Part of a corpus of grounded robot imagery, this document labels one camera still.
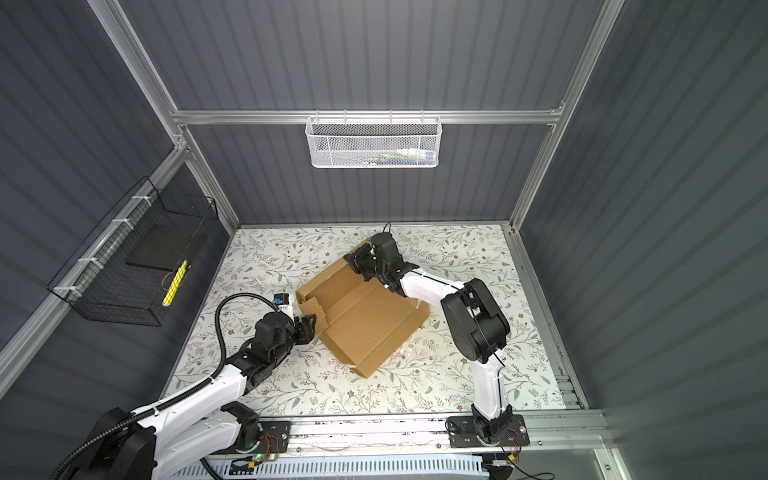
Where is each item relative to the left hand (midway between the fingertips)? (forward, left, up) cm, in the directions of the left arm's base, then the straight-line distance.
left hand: (307, 317), depth 86 cm
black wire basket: (+4, +40, +20) cm, 45 cm away
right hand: (+14, -11, +9) cm, 20 cm away
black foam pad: (+11, +33, +21) cm, 40 cm away
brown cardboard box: (+2, -15, -7) cm, 17 cm away
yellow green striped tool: (-4, +27, +19) cm, 34 cm away
